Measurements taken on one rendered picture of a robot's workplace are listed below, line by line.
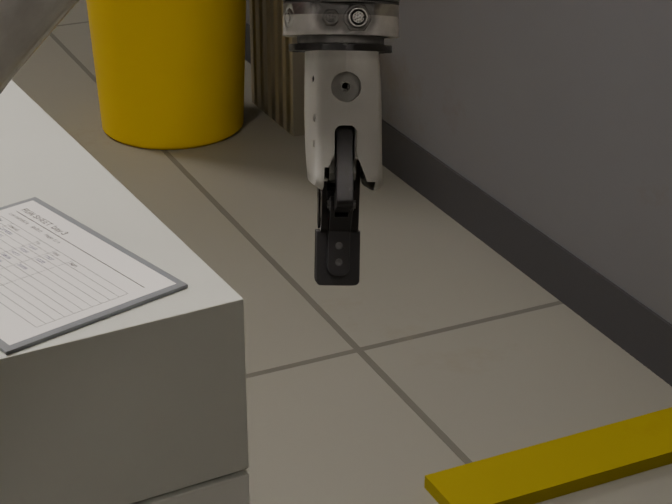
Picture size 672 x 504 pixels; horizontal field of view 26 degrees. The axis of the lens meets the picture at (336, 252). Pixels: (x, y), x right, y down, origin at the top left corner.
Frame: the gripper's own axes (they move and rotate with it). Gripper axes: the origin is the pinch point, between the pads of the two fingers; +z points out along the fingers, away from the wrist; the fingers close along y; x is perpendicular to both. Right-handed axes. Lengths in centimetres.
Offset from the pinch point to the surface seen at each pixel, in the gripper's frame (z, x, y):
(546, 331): 36, -61, 183
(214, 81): -14, 7, 281
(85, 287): 2.1, 18.2, -1.4
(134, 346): 5.6, 14.5, -6.0
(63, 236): -0.7, 20.5, 6.9
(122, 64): -18, 31, 279
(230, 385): 9.2, 7.8, -1.6
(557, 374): 42, -59, 167
